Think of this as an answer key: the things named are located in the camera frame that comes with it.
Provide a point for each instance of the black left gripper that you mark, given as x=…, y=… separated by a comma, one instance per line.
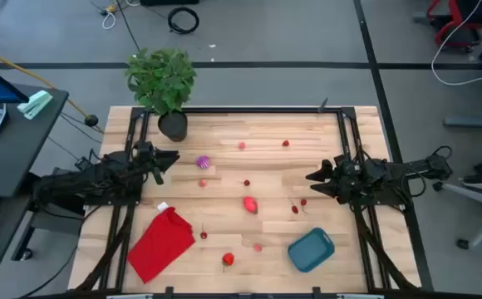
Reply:
x=143, y=154

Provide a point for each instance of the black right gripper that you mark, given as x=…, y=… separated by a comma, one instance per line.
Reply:
x=351, y=179

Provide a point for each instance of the red cherry with stem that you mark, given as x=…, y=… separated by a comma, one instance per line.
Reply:
x=203, y=235
x=303, y=202
x=247, y=182
x=294, y=209

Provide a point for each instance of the purple spiky ball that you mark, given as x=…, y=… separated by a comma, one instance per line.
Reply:
x=203, y=162

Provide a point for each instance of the pink raspberry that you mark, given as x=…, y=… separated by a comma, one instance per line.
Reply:
x=203, y=182
x=242, y=145
x=257, y=248

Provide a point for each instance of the large red tomato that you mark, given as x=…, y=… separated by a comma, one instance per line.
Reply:
x=250, y=204

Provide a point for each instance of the red strawberry with green stem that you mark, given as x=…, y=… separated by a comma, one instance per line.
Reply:
x=227, y=259

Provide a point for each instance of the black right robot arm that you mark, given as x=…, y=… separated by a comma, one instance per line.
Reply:
x=411, y=167

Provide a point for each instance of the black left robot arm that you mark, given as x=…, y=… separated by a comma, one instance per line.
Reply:
x=99, y=178

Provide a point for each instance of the teal tupperware container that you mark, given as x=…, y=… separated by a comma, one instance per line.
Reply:
x=311, y=250

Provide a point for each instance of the black plant pot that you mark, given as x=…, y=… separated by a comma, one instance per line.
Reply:
x=173, y=126

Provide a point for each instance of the red cloth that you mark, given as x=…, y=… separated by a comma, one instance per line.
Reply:
x=160, y=245

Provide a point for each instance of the yellow rod with black knob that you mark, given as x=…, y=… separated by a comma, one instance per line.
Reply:
x=91, y=120

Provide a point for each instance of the green leafy plant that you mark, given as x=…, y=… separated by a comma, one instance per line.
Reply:
x=162, y=79

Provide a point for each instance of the mint green stapler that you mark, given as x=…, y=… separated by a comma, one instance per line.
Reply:
x=35, y=104

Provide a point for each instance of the dark grey side desk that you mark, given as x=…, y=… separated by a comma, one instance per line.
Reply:
x=16, y=149

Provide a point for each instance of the grey flat bar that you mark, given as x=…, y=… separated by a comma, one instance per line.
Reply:
x=465, y=121

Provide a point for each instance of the red and black cart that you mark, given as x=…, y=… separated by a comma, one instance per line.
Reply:
x=453, y=16

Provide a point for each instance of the black aluminium table frame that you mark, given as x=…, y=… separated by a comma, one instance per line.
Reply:
x=266, y=110

